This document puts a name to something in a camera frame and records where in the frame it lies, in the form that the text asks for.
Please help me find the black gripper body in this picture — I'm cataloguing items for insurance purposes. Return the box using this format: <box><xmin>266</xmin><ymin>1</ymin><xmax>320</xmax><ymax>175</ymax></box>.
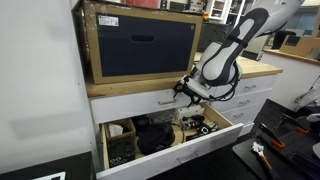
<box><xmin>173</xmin><ymin>76</ymin><xmax>215</xmax><ymax>104</ymax></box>

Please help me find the white drawer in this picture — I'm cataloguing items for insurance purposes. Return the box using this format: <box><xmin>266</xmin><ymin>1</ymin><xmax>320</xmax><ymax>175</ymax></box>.
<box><xmin>222</xmin><ymin>102</ymin><xmax>264</xmax><ymax>124</ymax></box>
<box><xmin>211</xmin><ymin>89</ymin><xmax>272</xmax><ymax>112</ymax></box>
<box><xmin>235</xmin><ymin>75</ymin><xmax>277</xmax><ymax>96</ymax></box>
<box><xmin>90</xmin><ymin>89</ymin><xmax>190</xmax><ymax>124</ymax></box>

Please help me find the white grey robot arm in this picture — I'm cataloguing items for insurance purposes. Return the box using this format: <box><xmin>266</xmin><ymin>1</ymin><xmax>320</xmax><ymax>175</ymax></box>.
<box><xmin>173</xmin><ymin>0</ymin><xmax>305</xmax><ymax>104</ymax></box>

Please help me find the small cardboard box in drawer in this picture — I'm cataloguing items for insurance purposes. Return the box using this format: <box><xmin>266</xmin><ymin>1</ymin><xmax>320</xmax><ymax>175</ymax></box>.
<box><xmin>105</xmin><ymin>118</ymin><xmax>136</xmax><ymax>168</ymax></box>

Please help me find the white power adapter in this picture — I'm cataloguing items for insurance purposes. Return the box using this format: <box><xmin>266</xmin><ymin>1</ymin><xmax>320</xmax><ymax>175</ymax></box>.
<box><xmin>176</xmin><ymin>105</ymin><xmax>204</xmax><ymax>119</ymax></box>

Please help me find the black round pouch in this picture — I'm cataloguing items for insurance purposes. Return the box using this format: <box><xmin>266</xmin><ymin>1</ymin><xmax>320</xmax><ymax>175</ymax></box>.
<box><xmin>132</xmin><ymin>115</ymin><xmax>175</xmax><ymax>155</ymax></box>

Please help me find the white orange hand tool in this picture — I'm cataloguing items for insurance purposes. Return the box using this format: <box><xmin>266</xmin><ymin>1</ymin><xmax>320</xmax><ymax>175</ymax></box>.
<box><xmin>251</xmin><ymin>142</ymin><xmax>275</xmax><ymax>180</ymax></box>

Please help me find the large cardboard box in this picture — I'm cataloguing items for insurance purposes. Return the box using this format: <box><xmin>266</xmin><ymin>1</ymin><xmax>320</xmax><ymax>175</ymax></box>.
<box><xmin>82</xmin><ymin>0</ymin><xmax>202</xmax><ymax>84</ymax></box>

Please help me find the black pegboard table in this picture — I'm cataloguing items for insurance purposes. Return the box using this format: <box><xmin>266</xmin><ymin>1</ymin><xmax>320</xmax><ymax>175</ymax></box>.
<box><xmin>232</xmin><ymin>99</ymin><xmax>320</xmax><ymax>180</ymax></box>

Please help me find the orange handled clamp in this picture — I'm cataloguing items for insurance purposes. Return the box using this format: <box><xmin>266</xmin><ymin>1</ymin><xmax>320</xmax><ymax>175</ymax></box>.
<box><xmin>258</xmin><ymin>123</ymin><xmax>285</xmax><ymax>149</ymax></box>

